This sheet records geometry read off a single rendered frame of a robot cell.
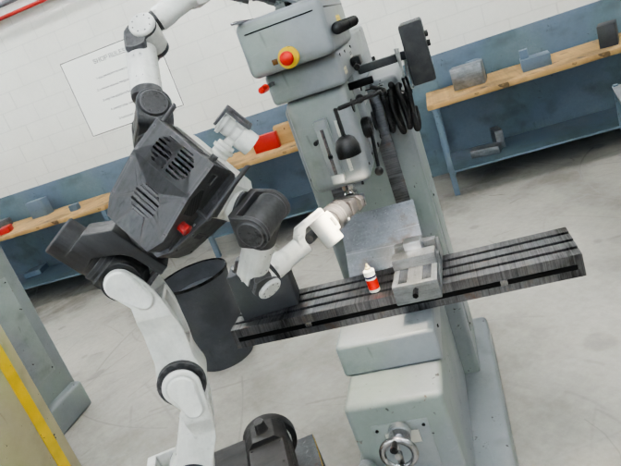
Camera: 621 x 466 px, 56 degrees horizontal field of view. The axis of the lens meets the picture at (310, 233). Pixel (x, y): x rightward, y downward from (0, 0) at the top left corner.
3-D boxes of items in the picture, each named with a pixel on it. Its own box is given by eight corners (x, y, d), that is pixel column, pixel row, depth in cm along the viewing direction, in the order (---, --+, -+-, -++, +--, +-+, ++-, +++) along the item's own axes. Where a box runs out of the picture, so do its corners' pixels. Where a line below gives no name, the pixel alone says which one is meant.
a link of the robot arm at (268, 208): (262, 262, 157) (272, 226, 148) (233, 247, 158) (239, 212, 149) (281, 235, 165) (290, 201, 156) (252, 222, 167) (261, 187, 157)
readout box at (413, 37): (439, 79, 202) (423, 17, 196) (413, 87, 205) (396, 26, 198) (438, 71, 220) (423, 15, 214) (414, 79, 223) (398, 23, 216)
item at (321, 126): (345, 181, 187) (323, 118, 181) (333, 185, 189) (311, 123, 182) (346, 177, 191) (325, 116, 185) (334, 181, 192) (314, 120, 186)
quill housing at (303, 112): (373, 179, 190) (343, 83, 180) (314, 196, 195) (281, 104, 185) (377, 164, 207) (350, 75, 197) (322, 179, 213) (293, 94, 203)
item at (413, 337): (444, 359, 192) (435, 328, 188) (344, 377, 201) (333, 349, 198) (440, 288, 237) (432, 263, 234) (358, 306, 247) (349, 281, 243)
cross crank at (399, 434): (423, 477, 170) (412, 445, 166) (384, 482, 173) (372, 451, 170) (423, 438, 184) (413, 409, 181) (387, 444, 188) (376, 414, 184)
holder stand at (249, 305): (298, 304, 220) (281, 257, 214) (244, 321, 222) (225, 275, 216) (299, 290, 231) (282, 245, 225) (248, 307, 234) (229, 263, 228)
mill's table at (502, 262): (587, 275, 187) (582, 253, 184) (237, 349, 221) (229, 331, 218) (569, 247, 208) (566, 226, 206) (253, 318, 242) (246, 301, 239)
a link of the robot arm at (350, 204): (361, 188, 196) (347, 202, 186) (370, 214, 199) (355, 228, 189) (329, 193, 203) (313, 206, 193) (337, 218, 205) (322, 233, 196)
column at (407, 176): (493, 407, 268) (397, 73, 220) (392, 423, 281) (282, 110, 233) (481, 346, 314) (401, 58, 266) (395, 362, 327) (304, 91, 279)
